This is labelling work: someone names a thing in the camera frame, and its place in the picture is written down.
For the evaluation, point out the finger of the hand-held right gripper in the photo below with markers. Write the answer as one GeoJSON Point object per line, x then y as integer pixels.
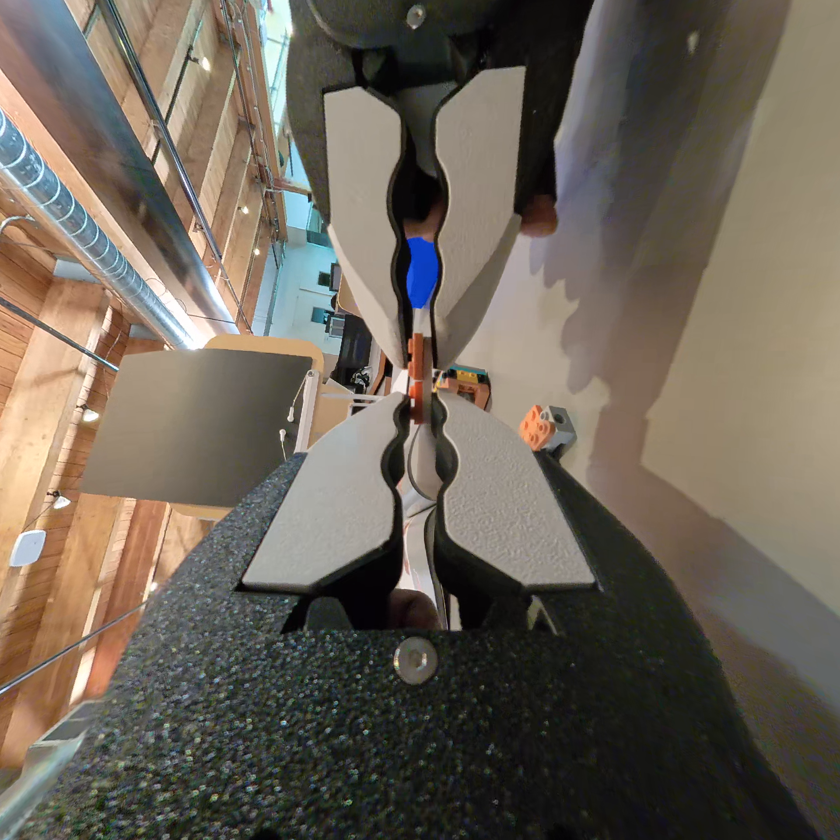
{"type": "Point", "coordinates": [482, 184]}
{"type": "Point", "coordinates": [361, 197]}

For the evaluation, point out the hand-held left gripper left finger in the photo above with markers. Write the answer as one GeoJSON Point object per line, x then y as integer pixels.
{"type": "Point", "coordinates": [321, 518]}

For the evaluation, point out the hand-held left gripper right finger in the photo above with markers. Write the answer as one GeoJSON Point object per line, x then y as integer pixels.
{"type": "Point", "coordinates": [518, 518]}

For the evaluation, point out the small orange toy brick assembly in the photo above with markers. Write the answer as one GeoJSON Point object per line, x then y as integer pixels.
{"type": "Point", "coordinates": [548, 426]}

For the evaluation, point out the blue plastic bin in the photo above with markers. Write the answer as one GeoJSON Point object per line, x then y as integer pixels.
{"type": "Point", "coordinates": [421, 272]}

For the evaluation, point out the orange toy brick plate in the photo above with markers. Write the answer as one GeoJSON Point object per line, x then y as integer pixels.
{"type": "Point", "coordinates": [415, 401]}

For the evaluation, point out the six-stud brown toy brick plate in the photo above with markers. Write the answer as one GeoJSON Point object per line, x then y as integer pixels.
{"type": "Point", "coordinates": [417, 358]}

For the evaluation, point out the grey desk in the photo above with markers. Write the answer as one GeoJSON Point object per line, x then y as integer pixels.
{"type": "Point", "coordinates": [754, 262]}

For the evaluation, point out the person's right hand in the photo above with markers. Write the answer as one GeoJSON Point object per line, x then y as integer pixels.
{"type": "Point", "coordinates": [541, 220]}

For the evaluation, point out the curved plywood board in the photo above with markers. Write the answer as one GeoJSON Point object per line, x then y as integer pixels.
{"type": "Point", "coordinates": [348, 298]}

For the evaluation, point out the multicoloured toy brick model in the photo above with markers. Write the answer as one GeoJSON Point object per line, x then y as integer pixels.
{"type": "Point", "coordinates": [467, 387]}

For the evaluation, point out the monitor with white stand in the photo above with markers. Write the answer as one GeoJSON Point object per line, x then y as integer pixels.
{"type": "Point", "coordinates": [197, 420]}

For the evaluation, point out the dark ceiling pipe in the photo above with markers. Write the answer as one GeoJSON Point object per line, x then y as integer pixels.
{"type": "Point", "coordinates": [98, 118]}

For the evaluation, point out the wall rail spotlight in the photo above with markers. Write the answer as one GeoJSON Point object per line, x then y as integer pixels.
{"type": "Point", "coordinates": [88, 415]}

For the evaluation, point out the large spiral metal duct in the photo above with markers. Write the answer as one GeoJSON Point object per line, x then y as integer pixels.
{"type": "Point", "coordinates": [85, 229]}

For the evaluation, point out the white wall access point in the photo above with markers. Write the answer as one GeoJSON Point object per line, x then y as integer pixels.
{"type": "Point", "coordinates": [28, 548]}

